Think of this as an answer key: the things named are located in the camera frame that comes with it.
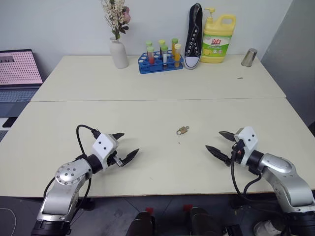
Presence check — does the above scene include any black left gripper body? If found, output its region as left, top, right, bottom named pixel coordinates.
left=106, top=150, right=124, bottom=168

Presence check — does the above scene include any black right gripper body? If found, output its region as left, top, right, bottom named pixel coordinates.
left=231, top=139, right=246, bottom=165

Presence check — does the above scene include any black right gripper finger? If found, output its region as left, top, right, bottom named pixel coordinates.
left=205, top=145, right=232, bottom=168
left=218, top=130, right=236, bottom=143

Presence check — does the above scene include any black table clamp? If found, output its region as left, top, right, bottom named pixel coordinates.
left=78, top=197, right=95, bottom=211

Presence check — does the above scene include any dark rounded shape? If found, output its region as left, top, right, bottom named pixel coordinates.
left=126, top=211, right=156, bottom=236
left=189, top=206, right=218, bottom=236

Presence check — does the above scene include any blue test tube rack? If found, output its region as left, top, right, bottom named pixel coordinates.
left=137, top=50, right=185, bottom=75

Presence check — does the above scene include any white ceramic vase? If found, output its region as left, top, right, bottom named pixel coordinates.
left=109, top=36, right=129, bottom=69

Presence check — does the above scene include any metal cup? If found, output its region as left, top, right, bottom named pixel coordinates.
left=240, top=48, right=258, bottom=67

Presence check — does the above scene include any white shoe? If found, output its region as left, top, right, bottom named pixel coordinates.
left=253, top=220, right=282, bottom=236

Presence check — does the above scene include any green-capped tube with red liquid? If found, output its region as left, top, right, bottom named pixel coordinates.
left=146, top=46, right=156, bottom=65

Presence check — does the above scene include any green-capped tube with white label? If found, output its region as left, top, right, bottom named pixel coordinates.
left=160, top=45, right=169, bottom=68

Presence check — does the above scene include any yellow-capped tube with orange liquid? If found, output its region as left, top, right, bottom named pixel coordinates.
left=174, top=44, right=182, bottom=68

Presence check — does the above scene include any yellow dish soap bottle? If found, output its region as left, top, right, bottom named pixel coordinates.
left=200, top=7, right=237, bottom=64

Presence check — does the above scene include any green-capped tube with dark liquid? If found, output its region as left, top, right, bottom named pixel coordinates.
left=157, top=39, right=166, bottom=56

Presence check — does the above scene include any black canvas sneaker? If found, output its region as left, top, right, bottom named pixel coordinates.
left=184, top=2, right=204, bottom=70

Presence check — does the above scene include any dried flower bouquet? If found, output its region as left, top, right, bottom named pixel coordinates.
left=101, top=0, right=130, bottom=40

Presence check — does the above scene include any grey laptop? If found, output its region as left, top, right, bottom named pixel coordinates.
left=0, top=49, right=44, bottom=119

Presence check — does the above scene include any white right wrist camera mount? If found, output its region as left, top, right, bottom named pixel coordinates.
left=234, top=126, right=259, bottom=166

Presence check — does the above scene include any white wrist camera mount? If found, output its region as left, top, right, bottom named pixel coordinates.
left=234, top=126, right=259, bottom=166
left=92, top=133, right=119, bottom=172

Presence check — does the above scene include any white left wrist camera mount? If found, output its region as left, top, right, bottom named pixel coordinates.
left=92, top=133, right=119, bottom=172

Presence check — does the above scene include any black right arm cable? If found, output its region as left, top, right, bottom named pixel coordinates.
left=229, top=147, right=274, bottom=200

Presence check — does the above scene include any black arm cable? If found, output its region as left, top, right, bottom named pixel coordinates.
left=229, top=147, right=274, bottom=200
left=43, top=124, right=100, bottom=206

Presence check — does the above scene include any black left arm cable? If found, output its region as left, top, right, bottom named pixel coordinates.
left=43, top=124, right=100, bottom=206

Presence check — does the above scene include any thin white cable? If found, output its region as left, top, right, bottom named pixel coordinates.
left=0, top=207, right=18, bottom=236

